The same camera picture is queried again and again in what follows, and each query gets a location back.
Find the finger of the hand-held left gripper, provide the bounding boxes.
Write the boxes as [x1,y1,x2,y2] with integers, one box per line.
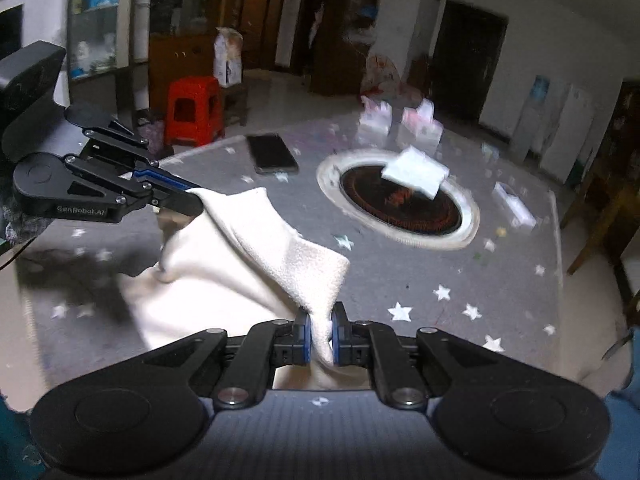
[64,154,205,211]
[82,119,195,192]

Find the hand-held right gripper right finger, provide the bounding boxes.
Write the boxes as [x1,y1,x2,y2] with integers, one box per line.
[330,302,497,411]

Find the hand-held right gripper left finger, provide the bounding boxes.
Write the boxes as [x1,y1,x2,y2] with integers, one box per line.
[144,310,314,409]

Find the cream white cloth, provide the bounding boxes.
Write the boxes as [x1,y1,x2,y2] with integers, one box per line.
[117,187,351,392]

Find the red plastic stool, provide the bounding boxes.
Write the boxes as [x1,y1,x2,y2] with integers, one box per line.
[163,76,225,147]

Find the glass door cabinet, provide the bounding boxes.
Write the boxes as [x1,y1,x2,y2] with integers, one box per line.
[66,0,151,82]

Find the small wooden stool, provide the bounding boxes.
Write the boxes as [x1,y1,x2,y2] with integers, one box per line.
[219,82,250,127]

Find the black smartphone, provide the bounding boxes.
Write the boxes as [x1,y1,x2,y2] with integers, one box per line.
[246,133,300,176]

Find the grey star-printed tablecloth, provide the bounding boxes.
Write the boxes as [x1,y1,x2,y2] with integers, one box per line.
[15,109,568,411]

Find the white paper bag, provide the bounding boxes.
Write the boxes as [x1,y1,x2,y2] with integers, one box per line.
[213,27,244,87]

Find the round built-in table stove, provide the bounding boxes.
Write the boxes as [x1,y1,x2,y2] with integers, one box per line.
[316,149,481,251]

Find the brown wooden cabinet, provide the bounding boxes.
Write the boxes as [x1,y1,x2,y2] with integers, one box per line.
[148,0,242,113]

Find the folded white cloth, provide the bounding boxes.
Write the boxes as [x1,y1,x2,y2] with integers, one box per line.
[381,145,450,200]

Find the white pink tissue packet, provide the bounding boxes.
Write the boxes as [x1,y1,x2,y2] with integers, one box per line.
[398,99,444,150]
[358,96,391,135]

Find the small white box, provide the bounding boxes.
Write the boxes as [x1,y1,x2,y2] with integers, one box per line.
[492,182,537,229]

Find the pink patterned bag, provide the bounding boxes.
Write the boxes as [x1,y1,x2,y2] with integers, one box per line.
[362,52,402,97]

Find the tall wooden shelf cabinet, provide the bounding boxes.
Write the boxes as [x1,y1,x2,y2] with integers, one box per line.
[311,0,387,97]

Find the person's blue clothing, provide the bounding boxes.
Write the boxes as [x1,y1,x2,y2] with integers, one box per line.
[597,325,640,480]

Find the white leaning panels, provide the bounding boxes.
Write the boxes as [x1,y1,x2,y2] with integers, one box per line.
[512,80,597,185]

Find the dark wooden door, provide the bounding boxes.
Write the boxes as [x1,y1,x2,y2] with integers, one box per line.
[429,0,509,128]

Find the wooden chair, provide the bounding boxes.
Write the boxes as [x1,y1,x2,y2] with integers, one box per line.
[559,79,640,311]

